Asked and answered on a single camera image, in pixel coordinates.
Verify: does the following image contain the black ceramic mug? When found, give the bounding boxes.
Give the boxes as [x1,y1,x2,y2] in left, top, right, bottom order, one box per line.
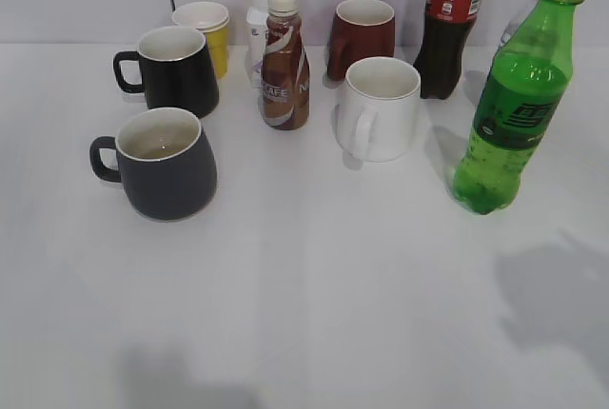
[112,26,220,118]

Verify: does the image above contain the dark grey ceramic mug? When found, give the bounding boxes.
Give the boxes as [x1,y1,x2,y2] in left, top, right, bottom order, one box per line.
[89,107,218,221]

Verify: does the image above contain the dark red ceramic mug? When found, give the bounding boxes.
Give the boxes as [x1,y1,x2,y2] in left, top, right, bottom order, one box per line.
[326,0,396,81]

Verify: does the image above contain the green plastic soda bottle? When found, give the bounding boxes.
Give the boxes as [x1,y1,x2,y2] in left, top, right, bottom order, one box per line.
[452,0,584,215]

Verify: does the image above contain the white yogurt drink carton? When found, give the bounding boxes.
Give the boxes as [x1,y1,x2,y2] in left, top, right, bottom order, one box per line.
[246,0,268,88]

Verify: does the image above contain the cola bottle red label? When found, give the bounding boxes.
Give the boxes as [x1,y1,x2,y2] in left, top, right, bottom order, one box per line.
[414,0,482,100]

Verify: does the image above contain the yellow paper cup stack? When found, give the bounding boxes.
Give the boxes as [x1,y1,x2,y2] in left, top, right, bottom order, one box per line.
[171,1,229,79]

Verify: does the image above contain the brown Nescafe coffee bottle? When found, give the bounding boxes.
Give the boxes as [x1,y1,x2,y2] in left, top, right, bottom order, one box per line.
[261,0,310,130]

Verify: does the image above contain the white ceramic mug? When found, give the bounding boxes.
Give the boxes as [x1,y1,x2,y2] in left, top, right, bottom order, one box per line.
[336,56,421,163]

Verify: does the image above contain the clear water bottle green label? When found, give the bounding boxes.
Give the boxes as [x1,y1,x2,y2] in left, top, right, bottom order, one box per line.
[497,0,538,50]

